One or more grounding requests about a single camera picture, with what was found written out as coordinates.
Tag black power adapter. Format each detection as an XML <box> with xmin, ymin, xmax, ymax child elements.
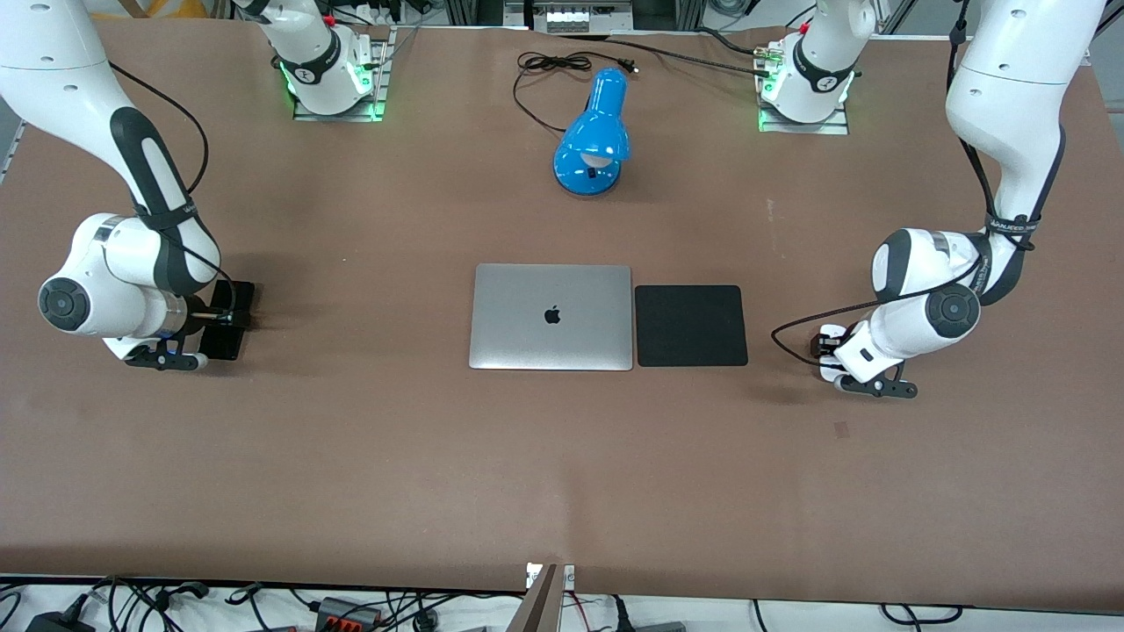
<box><xmin>25</xmin><ymin>610</ymin><xmax>96</xmax><ymax>632</ymax></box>

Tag aluminium frame rail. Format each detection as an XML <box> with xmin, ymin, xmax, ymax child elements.
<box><xmin>878</xmin><ymin>0</ymin><xmax>962</xmax><ymax>38</ymax></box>
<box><xmin>0</xmin><ymin>112</ymin><xmax>27</xmax><ymax>185</ymax></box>

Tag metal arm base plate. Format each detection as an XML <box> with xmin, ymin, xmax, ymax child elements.
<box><xmin>758</xmin><ymin>39</ymin><xmax>851</xmax><ymax>135</ymax></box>
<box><xmin>292</xmin><ymin>26</ymin><xmax>396</xmax><ymax>122</ymax></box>

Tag thick black cable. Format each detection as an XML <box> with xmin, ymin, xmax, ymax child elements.
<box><xmin>562</xmin><ymin>26</ymin><xmax>774</xmax><ymax>78</ymax></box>

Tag grey connector box orange clips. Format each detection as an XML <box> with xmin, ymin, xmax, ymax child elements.
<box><xmin>314</xmin><ymin>597</ymin><xmax>385</xmax><ymax>632</ymax></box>

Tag wooden post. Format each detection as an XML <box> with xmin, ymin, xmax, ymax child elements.
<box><xmin>508</xmin><ymin>564</ymin><xmax>563</xmax><ymax>632</ymax></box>

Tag blue desk lamp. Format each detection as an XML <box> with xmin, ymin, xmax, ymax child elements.
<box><xmin>552</xmin><ymin>68</ymin><xmax>631</xmax><ymax>198</ymax></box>

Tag black lamp power cable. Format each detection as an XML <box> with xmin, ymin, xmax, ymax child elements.
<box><xmin>512</xmin><ymin>51</ymin><xmax>639</xmax><ymax>134</ymax></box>

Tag white power strip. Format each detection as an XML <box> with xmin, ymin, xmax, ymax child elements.
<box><xmin>544</xmin><ymin>0</ymin><xmax>633</xmax><ymax>33</ymax></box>

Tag black mouse pad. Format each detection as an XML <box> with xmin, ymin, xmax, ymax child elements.
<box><xmin>634</xmin><ymin>284</ymin><xmax>749</xmax><ymax>368</ymax></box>

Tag black smartphone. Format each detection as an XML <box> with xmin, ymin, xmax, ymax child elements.
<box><xmin>200</xmin><ymin>280</ymin><xmax>256</xmax><ymax>363</ymax></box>

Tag silver laptop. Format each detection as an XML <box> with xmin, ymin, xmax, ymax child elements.
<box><xmin>468</xmin><ymin>263</ymin><xmax>634</xmax><ymax>372</ymax></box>

